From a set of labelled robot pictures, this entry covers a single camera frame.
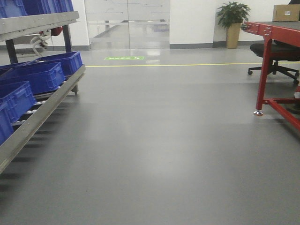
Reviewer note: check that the cardboard box on red table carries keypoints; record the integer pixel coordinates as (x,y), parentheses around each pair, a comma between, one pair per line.
(286,13)

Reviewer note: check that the blue crate far lower shelf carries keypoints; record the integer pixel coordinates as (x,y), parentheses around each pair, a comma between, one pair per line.
(70,61)

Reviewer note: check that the blue crate shelf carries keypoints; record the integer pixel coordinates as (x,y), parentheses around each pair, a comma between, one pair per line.
(43,77)
(70,61)
(16,8)
(15,100)

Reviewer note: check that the glass door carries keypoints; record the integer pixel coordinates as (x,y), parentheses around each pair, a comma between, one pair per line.
(128,24)

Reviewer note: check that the blue crate middle lower shelf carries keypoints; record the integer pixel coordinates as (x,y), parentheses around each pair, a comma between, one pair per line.
(43,77)

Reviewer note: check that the tan square planter pot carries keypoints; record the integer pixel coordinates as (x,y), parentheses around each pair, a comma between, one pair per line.
(232,36)

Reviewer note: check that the green potted plant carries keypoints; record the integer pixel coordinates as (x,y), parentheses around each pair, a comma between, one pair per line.
(232,12)

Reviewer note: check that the blue crate near lower shelf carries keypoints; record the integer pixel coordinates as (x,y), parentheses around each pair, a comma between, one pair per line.
(15,100)

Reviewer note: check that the red metal conveyor table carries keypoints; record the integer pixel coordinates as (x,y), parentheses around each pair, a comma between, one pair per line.
(285,32)

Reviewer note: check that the black office chair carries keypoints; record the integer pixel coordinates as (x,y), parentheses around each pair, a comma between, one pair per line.
(274,51)

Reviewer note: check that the blue crate upper shelf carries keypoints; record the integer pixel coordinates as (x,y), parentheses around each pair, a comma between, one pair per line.
(16,8)

